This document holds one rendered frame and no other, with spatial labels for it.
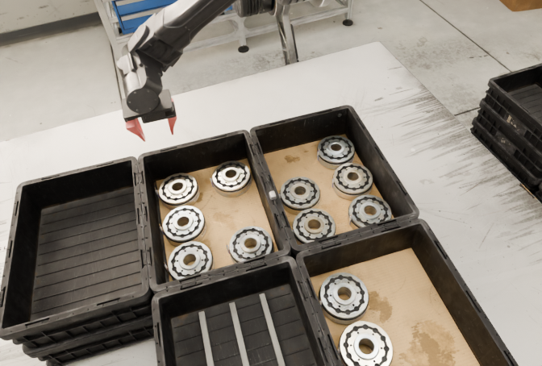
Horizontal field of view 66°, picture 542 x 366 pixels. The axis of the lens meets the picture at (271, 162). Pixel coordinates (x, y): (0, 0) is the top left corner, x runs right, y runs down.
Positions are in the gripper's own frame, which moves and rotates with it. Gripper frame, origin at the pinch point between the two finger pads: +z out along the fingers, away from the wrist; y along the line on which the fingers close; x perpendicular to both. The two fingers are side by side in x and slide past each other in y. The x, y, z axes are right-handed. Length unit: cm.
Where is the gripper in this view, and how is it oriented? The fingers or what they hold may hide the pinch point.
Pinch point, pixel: (157, 134)
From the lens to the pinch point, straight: 98.8
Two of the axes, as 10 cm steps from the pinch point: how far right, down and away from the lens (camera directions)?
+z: 0.5, 6.6, 7.5
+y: 9.6, -2.4, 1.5
